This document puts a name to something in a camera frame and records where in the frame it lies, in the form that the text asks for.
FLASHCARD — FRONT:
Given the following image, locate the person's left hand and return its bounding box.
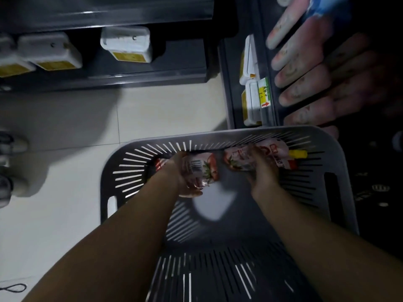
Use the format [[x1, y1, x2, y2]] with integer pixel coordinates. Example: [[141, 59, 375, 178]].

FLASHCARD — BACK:
[[161, 151, 204, 198]]

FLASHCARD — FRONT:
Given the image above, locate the person's right hand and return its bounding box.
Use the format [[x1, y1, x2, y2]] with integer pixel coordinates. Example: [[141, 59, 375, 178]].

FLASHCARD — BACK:
[[246, 144, 281, 196]]

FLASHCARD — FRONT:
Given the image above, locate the strawberry pouch with yellow cap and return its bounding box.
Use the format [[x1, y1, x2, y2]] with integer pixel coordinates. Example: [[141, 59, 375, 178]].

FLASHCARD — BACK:
[[223, 138, 308, 172]]

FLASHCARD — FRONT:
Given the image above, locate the strawberry print drink pouch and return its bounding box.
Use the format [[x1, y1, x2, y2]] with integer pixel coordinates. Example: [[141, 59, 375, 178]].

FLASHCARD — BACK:
[[154, 152, 220, 189]]

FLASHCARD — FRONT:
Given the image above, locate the person's right forearm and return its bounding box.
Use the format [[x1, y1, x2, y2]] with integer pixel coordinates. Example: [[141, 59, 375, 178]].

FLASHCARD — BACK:
[[251, 185, 403, 302]]

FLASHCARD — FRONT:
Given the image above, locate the person's left forearm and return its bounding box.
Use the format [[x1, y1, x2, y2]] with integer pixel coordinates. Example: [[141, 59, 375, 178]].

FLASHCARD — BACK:
[[23, 171, 187, 302]]

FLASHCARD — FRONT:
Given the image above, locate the grey slotted plastic basket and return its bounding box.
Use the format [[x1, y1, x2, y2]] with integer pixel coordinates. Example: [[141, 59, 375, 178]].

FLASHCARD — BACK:
[[100, 125, 360, 302]]

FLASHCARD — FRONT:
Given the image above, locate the green yellow shelf price tag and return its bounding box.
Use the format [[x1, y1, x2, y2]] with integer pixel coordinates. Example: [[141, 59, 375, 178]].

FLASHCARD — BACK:
[[257, 77, 272, 109]]

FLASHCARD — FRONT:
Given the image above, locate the dark grey shelf unit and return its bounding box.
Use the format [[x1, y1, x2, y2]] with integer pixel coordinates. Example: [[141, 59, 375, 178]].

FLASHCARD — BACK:
[[219, 0, 285, 129]]

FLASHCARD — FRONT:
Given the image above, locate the row of pink pouches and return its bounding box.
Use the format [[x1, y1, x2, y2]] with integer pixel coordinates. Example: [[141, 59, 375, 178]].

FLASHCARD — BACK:
[[265, 0, 403, 139]]

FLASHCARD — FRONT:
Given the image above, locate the dark grey low shelf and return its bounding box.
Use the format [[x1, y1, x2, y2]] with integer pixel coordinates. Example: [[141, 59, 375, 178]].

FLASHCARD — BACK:
[[0, 0, 221, 92]]

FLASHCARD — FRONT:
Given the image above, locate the blue packet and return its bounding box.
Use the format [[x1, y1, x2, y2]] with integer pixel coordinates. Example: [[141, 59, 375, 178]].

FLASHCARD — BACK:
[[307, 0, 353, 20]]

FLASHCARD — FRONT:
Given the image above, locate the black cable loop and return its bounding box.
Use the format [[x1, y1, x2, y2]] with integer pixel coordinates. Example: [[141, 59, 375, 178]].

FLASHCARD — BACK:
[[0, 282, 28, 293]]

